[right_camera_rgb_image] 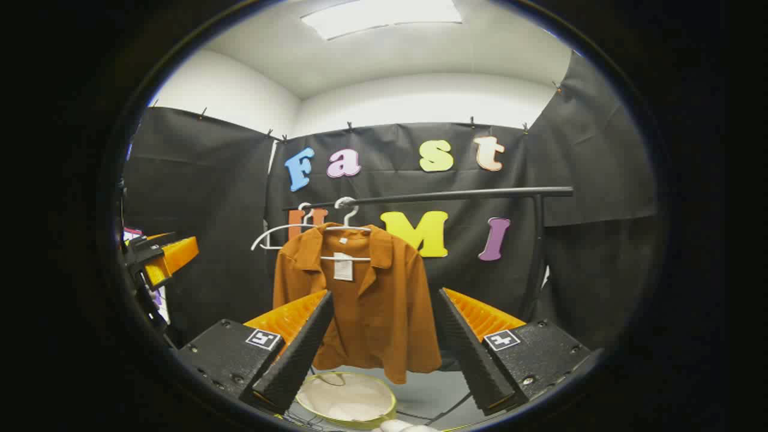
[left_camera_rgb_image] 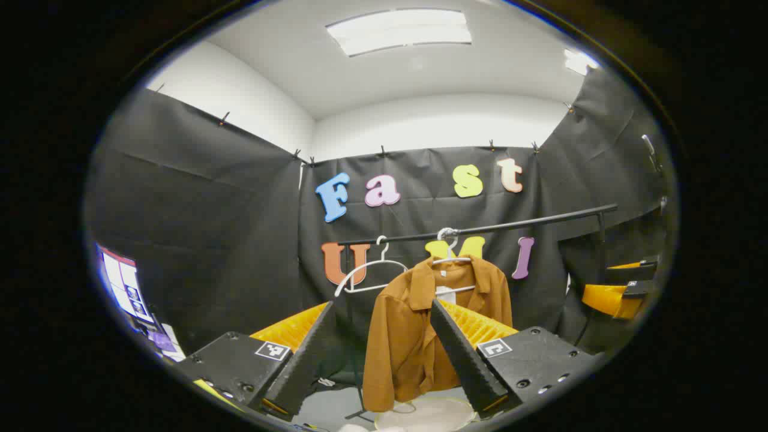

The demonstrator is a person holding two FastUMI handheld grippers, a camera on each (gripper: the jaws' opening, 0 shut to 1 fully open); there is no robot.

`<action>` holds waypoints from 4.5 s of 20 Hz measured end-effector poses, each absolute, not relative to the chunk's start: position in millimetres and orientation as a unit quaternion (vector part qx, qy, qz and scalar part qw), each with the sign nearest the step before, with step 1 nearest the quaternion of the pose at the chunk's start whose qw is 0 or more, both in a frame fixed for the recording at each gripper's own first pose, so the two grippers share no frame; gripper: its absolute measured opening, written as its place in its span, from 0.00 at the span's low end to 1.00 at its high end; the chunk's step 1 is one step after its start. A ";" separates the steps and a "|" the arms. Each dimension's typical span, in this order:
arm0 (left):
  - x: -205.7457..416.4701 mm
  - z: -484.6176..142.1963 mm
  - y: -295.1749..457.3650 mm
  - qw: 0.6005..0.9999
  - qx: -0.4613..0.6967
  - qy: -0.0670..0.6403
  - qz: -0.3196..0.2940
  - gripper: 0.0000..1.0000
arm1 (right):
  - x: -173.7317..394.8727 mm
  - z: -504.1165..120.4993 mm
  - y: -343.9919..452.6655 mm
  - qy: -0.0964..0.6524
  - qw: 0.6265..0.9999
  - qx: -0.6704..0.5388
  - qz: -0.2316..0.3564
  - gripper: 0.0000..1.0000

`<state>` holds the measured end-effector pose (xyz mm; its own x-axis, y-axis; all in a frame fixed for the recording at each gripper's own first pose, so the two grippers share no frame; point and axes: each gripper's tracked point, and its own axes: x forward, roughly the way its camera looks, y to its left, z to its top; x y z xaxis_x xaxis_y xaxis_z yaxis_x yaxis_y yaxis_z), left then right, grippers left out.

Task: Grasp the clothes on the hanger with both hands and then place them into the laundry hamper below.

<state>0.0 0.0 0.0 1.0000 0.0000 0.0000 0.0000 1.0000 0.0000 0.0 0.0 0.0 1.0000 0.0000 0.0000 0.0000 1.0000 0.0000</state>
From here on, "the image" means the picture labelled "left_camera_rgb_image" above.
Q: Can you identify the white laundry hamper yellow rim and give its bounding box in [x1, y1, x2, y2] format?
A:
[374, 394, 478, 431]

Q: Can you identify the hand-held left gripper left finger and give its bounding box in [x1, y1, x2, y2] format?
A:
[176, 301, 338, 421]

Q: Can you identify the empty white hanger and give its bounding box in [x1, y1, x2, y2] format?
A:
[334, 236, 410, 298]

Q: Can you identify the brown jacket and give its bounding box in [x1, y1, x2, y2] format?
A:
[362, 255, 514, 413]

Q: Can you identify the small ceiling light panel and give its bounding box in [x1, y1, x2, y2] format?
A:
[564, 48, 601, 76]

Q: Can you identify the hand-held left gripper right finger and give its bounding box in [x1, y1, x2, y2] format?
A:
[430, 298, 599, 421]

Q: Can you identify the black backdrop cloth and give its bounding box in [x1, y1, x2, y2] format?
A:
[87, 65, 670, 385]

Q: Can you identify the black clothes rail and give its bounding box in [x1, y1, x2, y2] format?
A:
[338, 203, 619, 421]

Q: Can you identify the white hanger with taped hook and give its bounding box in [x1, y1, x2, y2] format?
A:
[431, 227, 478, 296]

